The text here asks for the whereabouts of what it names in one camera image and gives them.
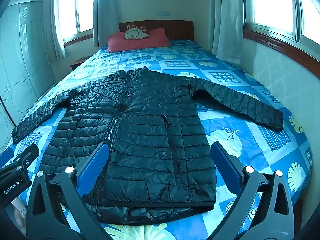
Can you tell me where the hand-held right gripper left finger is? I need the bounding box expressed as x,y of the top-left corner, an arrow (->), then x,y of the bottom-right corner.
26,143 -> 113,240

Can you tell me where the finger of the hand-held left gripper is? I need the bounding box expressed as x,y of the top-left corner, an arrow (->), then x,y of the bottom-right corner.
0,147 -> 14,168
14,144 -> 40,168

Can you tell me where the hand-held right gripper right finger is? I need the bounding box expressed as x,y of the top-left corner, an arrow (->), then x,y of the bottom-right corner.
211,142 -> 295,240

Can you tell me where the black quilted puffer jacket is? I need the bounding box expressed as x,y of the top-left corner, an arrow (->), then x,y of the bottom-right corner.
12,66 -> 284,227

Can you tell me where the person's left hand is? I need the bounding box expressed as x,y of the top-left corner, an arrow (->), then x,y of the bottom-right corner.
12,200 -> 27,228

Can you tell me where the bed with blue patterned sheet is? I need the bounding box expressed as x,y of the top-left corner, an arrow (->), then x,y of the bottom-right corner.
0,39 -> 313,240

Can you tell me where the pale wardrobe with circle pattern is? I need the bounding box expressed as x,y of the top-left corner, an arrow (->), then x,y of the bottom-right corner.
0,0 -> 57,153

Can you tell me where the wooden nightstand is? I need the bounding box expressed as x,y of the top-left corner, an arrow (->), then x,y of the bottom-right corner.
70,56 -> 93,70

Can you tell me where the narrow pale curtain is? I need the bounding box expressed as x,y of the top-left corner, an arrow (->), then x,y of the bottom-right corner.
44,0 -> 67,60

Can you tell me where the red pillow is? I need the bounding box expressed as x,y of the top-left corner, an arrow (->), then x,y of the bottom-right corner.
107,28 -> 172,53

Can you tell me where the short brown wooden window sill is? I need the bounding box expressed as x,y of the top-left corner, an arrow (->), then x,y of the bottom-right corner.
62,32 -> 94,46

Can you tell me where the long brown wooden window sill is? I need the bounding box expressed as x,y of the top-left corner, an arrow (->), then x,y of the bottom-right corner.
243,29 -> 320,79

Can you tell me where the long white curtain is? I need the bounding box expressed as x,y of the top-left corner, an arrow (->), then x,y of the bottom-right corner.
214,0 -> 247,63

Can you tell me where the cream printed cushion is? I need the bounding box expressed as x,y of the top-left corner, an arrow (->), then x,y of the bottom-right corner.
124,24 -> 150,40

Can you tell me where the dark wooden headboard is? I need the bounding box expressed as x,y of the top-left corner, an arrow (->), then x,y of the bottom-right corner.
118,20 -> 195,42

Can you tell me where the grey pale curtain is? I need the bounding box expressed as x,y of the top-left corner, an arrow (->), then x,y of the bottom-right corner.
92,0 -> 120,48

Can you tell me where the small white-framed window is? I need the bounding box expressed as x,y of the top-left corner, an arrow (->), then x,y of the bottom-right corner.
54,0 -> 97,43

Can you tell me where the wide white-framed window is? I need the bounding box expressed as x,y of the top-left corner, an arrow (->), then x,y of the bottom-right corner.
242,0 -> 320,53

